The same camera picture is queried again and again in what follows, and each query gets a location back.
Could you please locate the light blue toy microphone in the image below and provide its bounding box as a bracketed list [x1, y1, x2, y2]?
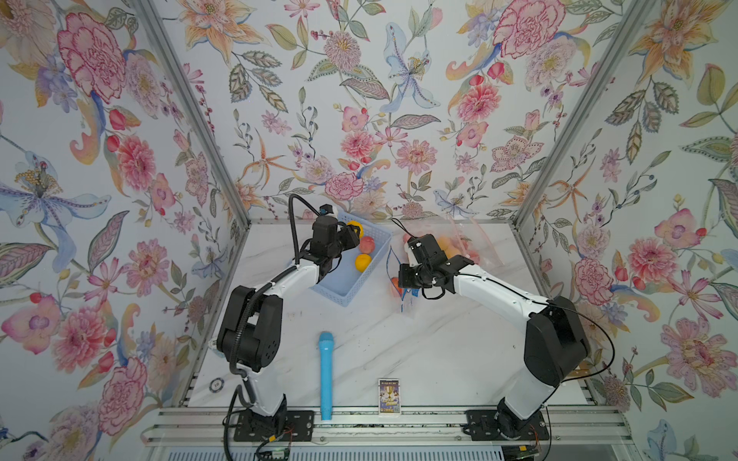
[318, 332, 334, 421]

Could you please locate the blue perforated plastic basket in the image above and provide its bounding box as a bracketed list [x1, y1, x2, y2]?
[311, 211, 392, 307]

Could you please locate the single poker chip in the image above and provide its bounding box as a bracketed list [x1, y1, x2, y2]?
[209, 378, 225, 394]

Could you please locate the small purple card box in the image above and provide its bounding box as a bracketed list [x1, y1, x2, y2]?
[378, 378, 402, 415]

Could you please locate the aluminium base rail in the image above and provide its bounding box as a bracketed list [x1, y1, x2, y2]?
[141, 405, 633, 448]

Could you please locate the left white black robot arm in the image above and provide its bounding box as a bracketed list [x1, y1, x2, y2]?
[216, 194, 361, 439]

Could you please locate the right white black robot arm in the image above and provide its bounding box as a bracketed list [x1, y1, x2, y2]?
[398, 234, 597, 440]

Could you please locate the yellow peach top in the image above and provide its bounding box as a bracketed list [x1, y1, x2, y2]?
[347, 221, 364, 238]

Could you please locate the clear blue zip-top bag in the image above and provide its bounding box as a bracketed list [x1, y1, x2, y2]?
[384, 245, 421, 318]

